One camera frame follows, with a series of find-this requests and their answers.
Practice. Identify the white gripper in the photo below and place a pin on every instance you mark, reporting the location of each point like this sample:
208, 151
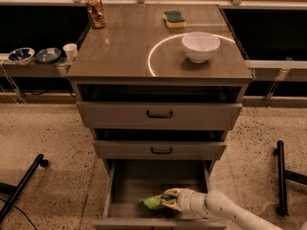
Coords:
184, 199

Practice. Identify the green rice chip bag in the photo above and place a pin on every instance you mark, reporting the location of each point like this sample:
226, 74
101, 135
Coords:
154, 202

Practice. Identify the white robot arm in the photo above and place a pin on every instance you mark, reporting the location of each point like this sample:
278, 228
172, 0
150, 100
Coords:
214, 205

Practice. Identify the bottom drawer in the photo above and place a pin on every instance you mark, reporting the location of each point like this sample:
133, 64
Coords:
131, 180

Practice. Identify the grey drawer cabinet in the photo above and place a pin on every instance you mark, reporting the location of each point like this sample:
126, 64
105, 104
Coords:
135, 58

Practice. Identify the top drawer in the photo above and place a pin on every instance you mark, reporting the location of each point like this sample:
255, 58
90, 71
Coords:
173, 116

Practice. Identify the black right stand leg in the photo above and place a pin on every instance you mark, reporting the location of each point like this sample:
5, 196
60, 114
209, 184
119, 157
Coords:
283, 176

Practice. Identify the black stand leg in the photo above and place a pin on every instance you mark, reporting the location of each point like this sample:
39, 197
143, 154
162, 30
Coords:
13, 192
283, 176

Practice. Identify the white bowl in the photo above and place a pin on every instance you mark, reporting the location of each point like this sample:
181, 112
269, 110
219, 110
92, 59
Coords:
199, 46

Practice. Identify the black left stand leg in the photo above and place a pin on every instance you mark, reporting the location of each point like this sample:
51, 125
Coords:
13, 192

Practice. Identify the green yellow sponge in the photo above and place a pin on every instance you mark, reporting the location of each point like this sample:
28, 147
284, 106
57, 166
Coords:
174, 19

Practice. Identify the white paper cup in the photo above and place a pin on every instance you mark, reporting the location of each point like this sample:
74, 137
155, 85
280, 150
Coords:
71, 50

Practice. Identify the grey blue bowl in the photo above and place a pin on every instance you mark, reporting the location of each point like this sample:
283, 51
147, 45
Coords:
48, 55

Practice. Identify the blue patterned bowl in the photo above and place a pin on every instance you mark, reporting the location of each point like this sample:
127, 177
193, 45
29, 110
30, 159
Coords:
22, 56

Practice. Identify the low side shelf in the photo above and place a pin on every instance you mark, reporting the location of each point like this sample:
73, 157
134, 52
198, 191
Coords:
34, 69

